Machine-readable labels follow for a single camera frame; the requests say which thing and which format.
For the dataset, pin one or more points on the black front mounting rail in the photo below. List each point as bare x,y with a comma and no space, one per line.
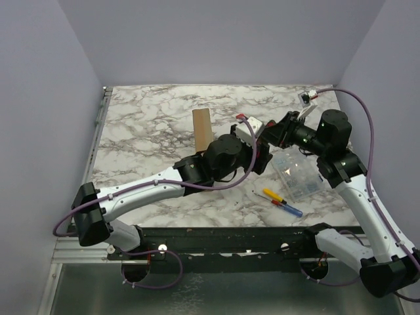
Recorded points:
225,250

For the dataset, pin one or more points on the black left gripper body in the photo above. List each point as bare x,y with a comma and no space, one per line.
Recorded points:
259,159

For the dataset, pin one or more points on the blue red handled screwdriver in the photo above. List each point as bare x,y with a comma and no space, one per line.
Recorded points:
287,208

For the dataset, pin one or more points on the clear plastic parts box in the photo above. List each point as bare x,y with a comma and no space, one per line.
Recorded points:
297,174

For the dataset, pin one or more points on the yellow handled screwdriver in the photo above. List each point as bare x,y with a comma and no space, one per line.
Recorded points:
273,195

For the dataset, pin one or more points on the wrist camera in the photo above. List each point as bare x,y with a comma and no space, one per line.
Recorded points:
248,128
308,102

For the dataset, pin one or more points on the aluminium frame rail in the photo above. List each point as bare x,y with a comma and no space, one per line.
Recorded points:
67,249

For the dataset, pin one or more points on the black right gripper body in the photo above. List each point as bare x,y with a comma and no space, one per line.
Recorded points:
283,130

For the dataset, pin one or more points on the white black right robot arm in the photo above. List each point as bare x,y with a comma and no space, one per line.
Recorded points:
391,261

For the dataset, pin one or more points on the red black utility knife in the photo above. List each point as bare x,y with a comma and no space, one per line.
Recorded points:
269,124

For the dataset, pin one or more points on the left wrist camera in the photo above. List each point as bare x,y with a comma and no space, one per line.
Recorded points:
248,128

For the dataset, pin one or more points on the brown cardboard express box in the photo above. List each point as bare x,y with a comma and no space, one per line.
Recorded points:
203,134

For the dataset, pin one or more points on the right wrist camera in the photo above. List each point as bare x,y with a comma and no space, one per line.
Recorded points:
308,102

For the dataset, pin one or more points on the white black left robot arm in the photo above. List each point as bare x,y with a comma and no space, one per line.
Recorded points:
97,209

